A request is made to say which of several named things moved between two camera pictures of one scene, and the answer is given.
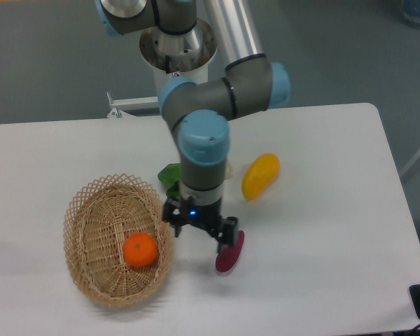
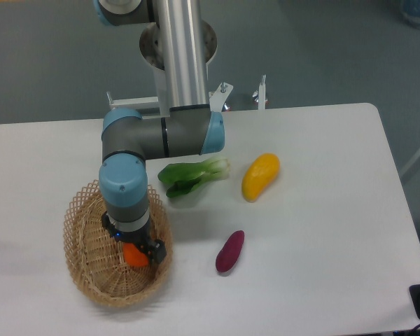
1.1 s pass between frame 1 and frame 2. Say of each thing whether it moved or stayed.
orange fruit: stayed
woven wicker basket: stayed
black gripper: moved
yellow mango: stayed
